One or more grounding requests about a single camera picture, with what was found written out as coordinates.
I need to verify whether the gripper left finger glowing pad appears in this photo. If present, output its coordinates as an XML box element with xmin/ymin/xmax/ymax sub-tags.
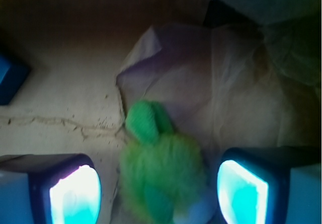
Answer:
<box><xmin>1</xmin><ymin>154</ymin><xmax>102</xmax><ymax>223</ymax></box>

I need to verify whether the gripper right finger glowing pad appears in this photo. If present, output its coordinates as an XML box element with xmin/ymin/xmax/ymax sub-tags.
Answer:
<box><xmin>217</xmin><ymin>146</ymin><xmax>321</xmax><ymax>223</ymax></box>

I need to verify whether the green plush animal toy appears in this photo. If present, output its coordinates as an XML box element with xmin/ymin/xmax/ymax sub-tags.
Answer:
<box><xmin>120</xmin><ymin>100</ymin><xmax>214</xmax><ymax>223</ymax></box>

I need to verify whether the brown paper bag liner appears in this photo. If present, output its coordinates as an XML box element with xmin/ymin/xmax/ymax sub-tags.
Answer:
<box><xmin>1</xmin><ymin>0</ymin><xmax>321</xmax><ymax>223</ymax></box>

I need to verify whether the blue block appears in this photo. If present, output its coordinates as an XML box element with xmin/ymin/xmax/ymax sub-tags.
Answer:
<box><xmin>1</xmin><ymin>52</ymin><xmax>31</xmax><ymax>106</ymax></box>

